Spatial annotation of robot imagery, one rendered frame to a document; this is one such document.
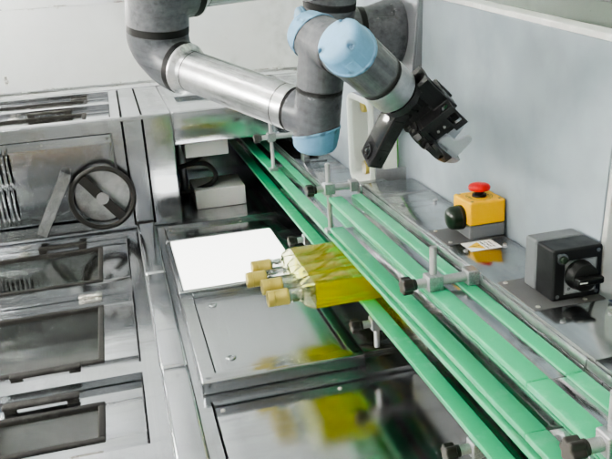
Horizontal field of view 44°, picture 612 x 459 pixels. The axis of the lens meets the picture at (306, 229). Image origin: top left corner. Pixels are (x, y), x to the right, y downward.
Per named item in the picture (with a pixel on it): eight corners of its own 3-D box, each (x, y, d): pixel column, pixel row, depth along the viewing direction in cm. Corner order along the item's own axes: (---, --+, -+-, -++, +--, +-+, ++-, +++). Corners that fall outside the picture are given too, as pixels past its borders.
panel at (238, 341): (273, 233, 240) (166, 249, 233) (272, 225, 239) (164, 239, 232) (366, 365, 157) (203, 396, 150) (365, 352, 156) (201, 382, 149)
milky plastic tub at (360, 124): (380, 173, 201) (349, 177, 199) (378, 88, 194) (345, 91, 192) (404, 189, 185) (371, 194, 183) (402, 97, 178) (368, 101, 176)
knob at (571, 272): (590, 285, 111) (605, 294, 108) (563, 290, 110) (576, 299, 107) (592, 257, 109) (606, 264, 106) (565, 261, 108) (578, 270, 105)
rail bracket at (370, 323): (409, 336, 160) (348, 347, 157) (408, 306, 158) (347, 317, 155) (416, 344, 156) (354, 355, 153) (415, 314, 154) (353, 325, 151)
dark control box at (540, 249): (571, 274, 119) (523, 282, 117) (574, 227, 117) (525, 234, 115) (604, 294, 112) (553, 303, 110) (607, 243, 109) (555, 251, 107)
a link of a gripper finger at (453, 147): (487, 154, 127) (460, 128, 121) (459, 175, 130) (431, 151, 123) (480, 142, 129) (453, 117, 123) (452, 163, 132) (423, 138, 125)
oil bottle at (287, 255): (365, 258, 181) (279, 271, 176) (365, 236, 179) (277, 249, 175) (373, 266, 176) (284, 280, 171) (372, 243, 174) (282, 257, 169)
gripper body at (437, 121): (471, 125, 120) (432, 86, 112) (428, 158, 123) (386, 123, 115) (453, 95, 125) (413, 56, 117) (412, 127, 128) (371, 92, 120)
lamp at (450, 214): (455, 224, 141) (441, 227, 141) (455, 201, 140) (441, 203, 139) (466, 231, 137) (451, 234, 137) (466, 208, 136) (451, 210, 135)
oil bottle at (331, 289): (392, 285, 165) (297, 300, 161) (391, 261, 163) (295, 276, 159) (401, 295, 160) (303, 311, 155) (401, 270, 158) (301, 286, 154)
